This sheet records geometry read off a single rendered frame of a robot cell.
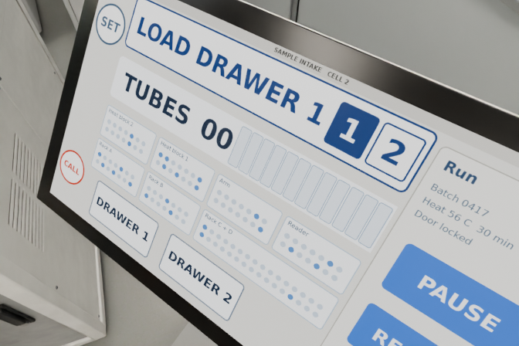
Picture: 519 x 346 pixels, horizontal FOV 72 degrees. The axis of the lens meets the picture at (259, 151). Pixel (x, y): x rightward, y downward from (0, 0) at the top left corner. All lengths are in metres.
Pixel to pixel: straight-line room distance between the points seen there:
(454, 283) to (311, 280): 0.11
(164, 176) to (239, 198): 0.09
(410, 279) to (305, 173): 0.11
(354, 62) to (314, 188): 0.10
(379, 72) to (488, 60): 0.65
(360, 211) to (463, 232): 0.07
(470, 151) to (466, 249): 0.07
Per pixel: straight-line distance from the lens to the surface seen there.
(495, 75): 0.92
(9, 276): 0.88
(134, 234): 0.42
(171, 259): 0.40
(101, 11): 0.43
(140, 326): 1.44
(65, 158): 0.48
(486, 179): 0.29
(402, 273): 0.31
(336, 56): 0.29
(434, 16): 1.01
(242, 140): 0.32
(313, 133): 0.30
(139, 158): 0.39
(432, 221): 0.30
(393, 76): 0.29
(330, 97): 0.29
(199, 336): 1.36
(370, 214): 0.30
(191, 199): 0.36
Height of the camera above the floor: 1.37
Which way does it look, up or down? 54 degrees down
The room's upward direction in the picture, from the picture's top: 3 degrees clockwise
